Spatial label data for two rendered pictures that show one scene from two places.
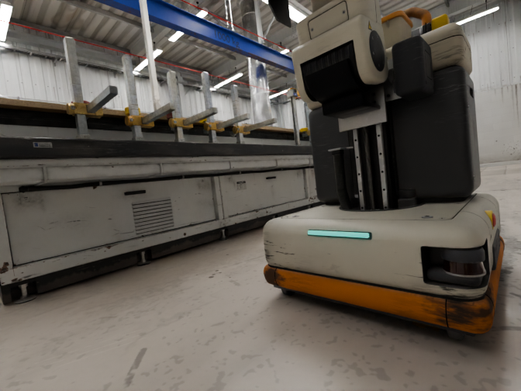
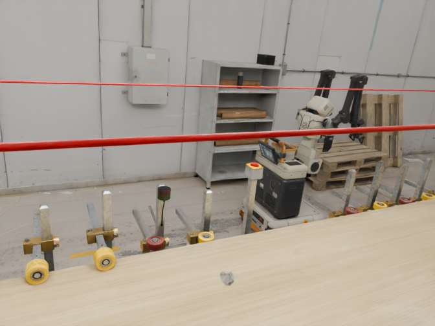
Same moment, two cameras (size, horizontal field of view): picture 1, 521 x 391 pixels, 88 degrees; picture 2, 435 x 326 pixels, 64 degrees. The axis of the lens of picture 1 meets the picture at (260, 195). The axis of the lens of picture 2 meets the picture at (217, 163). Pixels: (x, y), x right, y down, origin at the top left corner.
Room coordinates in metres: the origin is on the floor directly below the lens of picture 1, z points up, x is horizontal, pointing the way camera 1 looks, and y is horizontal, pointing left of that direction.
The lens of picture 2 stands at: (4.24, 0.01, 1.85)
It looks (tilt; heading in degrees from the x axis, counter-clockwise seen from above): 20 degrees down; 200
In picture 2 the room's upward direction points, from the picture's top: 5 degrees clockwise
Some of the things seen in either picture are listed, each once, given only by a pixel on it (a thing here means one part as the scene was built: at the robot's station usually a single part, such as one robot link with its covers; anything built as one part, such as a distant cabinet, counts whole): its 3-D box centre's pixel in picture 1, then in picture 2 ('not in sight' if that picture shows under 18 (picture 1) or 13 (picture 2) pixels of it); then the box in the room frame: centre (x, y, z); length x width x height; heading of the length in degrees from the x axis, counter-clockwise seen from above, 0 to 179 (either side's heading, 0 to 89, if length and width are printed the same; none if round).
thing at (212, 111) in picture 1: (192, 120); (379, 199); (1.59, 0.34, 0.81); 0.43 x 0.03 x 0.04; 47
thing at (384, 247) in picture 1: (382, 238); (281, 215); (0.97, -0.42, 0.16); 0.67 x 0.64 x 0.25; 136
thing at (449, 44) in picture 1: (381, 121); (280, 178); (1.04, -0.49, 0.59); 0.55 x 0.34 x 0.83; 46
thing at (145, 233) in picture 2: not in sight; (144, 230); (2.85, -0.87, 0.84); 0.43 x 0.03 x 0.04; 47
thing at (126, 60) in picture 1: (132, 102); (419, 189); (1.44, 0.61, 0.91); 0.04 x 0.04 x 0.48; 47
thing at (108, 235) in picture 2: not in sight; (102, 234); (3.12, -0.93, 0.95); 0.14 x 0.06 x 0.05; 137
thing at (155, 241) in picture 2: not in sight; (155, 249); (2.99, -0.73, 0.85); 0.08 x 0.08 x 0.11
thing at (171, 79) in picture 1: (176, 112); (395, 196); (1.63, 0.44, 0.88); 0.04 x 0.04 x 0.48; 47
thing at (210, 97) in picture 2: not in sight; (236, 124); (-0.01, -1.32, 0.78); 0.90 x 0.45 x 1.55; 137
